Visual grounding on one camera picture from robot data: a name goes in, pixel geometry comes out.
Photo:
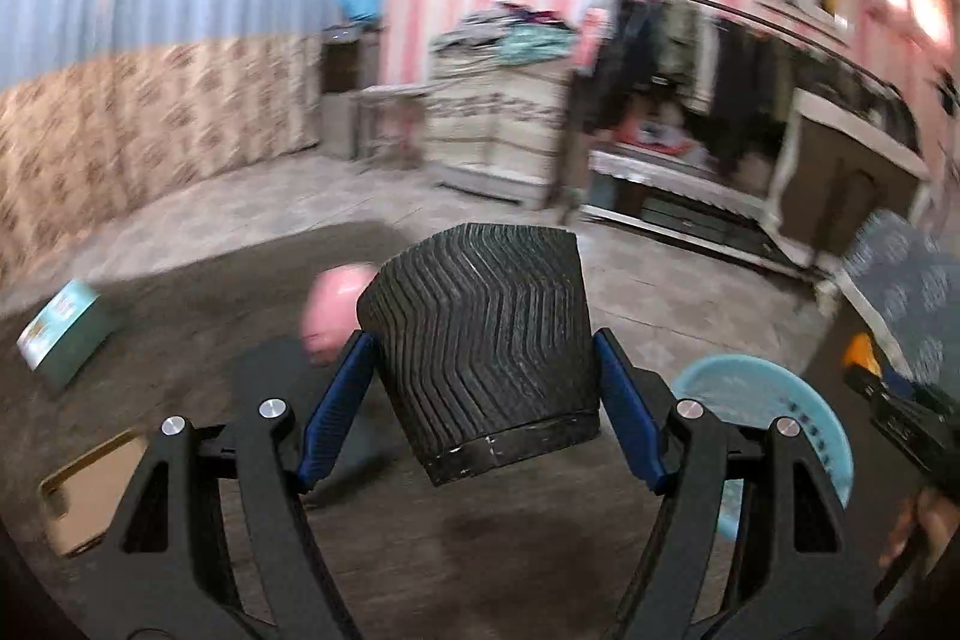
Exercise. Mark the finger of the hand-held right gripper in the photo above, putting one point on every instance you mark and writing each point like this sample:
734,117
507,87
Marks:
892,383

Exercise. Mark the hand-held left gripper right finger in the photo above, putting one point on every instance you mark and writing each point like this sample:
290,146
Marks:
626,415

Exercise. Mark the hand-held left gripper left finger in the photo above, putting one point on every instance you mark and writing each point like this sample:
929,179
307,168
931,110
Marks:
337,415

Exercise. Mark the pink cup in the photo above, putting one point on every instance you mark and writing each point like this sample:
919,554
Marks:
334,306

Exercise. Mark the light blue plastic basket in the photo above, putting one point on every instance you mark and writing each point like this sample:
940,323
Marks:
750,385

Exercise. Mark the black ribbed cup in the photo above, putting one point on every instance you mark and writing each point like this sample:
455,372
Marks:
487,347

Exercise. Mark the person's right hand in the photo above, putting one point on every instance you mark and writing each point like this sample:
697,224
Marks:
934,524

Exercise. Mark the blue patterned fringed cloth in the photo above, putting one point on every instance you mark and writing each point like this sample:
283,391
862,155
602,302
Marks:
907,295

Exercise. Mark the brown rug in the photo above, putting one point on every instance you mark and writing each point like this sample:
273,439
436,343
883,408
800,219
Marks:
465,550

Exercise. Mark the low dark bench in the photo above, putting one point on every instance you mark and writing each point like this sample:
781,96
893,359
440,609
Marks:
675,212

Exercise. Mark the beige cabinet with white trim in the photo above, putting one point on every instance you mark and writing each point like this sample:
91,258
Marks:
840,175

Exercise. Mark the tan phone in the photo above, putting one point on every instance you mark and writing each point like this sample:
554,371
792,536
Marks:
75,497

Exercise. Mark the red and white bag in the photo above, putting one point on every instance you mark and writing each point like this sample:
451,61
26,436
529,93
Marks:
656,132

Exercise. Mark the teal box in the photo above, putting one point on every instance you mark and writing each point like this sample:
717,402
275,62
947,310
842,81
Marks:
64,332

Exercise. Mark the small stool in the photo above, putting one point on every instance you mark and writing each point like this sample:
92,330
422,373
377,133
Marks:
394,123

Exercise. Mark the cloth covered cabinet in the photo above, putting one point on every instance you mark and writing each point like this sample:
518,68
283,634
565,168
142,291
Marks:
495,123

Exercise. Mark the grey water dispenser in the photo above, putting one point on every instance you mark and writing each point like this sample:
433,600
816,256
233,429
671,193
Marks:
345,85

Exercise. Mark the row of hanging clothes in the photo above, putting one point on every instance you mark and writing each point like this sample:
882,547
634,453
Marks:
735,70

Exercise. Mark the pile of folded clothes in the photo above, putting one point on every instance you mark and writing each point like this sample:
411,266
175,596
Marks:
510,33

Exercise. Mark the blue and floral curtain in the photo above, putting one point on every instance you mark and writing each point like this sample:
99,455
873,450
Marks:
150,10

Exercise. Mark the black wall ornament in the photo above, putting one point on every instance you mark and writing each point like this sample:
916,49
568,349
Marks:
949,93

